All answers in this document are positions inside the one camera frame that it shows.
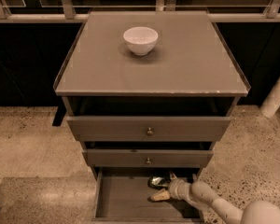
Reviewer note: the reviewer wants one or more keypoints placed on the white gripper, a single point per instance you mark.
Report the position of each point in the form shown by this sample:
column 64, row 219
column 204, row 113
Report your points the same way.
column 174, row 188

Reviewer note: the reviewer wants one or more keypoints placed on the crushed green can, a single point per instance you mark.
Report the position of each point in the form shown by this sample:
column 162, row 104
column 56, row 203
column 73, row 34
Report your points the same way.
column 158, row 182

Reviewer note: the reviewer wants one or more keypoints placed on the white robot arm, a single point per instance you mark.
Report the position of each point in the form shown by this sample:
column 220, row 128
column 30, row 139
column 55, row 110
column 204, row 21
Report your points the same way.
column 241, row 184

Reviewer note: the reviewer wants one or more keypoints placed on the brass middle drawer knob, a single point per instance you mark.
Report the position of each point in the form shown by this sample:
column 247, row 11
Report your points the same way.
column 148, row 161

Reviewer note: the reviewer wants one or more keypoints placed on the brass drawer knob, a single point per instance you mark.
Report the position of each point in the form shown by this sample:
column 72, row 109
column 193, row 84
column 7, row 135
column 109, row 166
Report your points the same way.
column 148, row 161
column 150, row 131

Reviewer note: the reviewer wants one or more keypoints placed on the brass top drawer knob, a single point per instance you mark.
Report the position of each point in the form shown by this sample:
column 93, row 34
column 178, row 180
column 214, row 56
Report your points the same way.
column 150, row 131

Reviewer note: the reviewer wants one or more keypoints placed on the middle grey drawer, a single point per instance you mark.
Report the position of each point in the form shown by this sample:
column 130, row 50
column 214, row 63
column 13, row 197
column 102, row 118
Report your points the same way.
column 137, row 158

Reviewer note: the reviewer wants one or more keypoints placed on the grey drawer cabinet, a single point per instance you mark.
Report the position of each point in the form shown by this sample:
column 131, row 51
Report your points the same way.
column 189, row 73

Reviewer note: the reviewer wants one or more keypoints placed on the top grey drawer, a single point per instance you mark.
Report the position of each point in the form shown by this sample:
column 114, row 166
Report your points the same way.
column 166, row 129

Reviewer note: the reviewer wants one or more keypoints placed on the white ceramic bowl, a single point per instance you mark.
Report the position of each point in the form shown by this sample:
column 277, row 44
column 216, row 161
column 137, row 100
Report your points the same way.
column 140, row 40

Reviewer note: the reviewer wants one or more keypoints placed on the metal window railing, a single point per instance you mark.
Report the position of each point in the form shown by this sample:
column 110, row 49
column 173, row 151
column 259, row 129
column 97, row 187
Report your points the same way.
column 78, row 10

